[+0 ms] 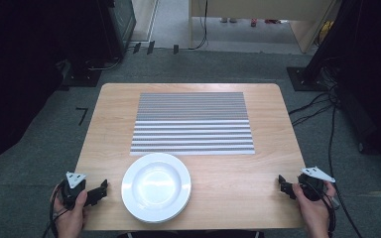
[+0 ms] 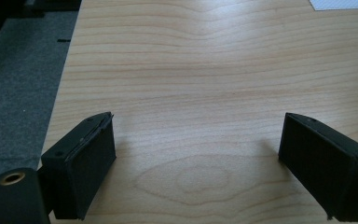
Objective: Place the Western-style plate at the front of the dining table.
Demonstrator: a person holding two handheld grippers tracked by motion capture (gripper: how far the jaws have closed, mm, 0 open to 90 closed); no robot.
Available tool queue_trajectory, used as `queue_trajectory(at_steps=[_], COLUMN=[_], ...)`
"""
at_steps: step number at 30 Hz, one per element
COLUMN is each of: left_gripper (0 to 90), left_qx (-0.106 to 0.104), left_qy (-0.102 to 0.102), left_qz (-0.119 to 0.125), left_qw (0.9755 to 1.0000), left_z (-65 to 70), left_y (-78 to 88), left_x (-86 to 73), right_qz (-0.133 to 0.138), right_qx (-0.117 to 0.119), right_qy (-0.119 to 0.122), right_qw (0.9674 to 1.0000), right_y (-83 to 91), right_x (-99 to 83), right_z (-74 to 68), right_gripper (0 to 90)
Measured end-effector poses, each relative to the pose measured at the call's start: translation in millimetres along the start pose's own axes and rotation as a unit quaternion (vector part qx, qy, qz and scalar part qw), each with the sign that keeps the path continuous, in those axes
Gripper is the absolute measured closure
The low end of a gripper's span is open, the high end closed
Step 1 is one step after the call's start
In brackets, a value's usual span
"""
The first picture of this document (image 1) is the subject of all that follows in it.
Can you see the dark cabinet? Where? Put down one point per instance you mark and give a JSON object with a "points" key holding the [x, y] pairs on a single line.
{"points": [[119, 23]]}

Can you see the white plate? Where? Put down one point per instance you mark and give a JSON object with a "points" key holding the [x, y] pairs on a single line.
{"points": [[155, 185], [180, 213]]}

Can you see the yellow object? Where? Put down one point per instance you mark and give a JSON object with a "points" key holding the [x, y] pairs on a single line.
{"points": [[325, 29]]}

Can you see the person's right hand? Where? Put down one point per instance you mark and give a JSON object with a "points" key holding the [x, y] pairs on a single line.
{"points": [[316, 214]]}

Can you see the person's left hand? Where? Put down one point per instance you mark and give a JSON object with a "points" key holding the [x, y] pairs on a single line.
{"points": [[69, 221]]}

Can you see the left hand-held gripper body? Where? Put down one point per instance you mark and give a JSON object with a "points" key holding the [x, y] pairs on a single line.
{"points": [[74, 185]]}

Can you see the black tape strip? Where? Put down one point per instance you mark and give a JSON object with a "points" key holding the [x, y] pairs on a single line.
{"points": [[136, 48], [151, 47]]}

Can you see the black stand base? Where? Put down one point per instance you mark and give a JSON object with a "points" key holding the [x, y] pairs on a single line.
{"points": [[81, 77], [302, 79]]}

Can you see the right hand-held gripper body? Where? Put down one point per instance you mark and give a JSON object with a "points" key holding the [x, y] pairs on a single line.
{"points": [[314, 185]]}

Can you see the grey striped placemat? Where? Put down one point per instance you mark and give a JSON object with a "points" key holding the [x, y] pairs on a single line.
{"points": [[191, 122]]}

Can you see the light wooden furniture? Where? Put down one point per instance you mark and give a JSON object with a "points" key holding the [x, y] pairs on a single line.
{"points": [[261, 8]]}

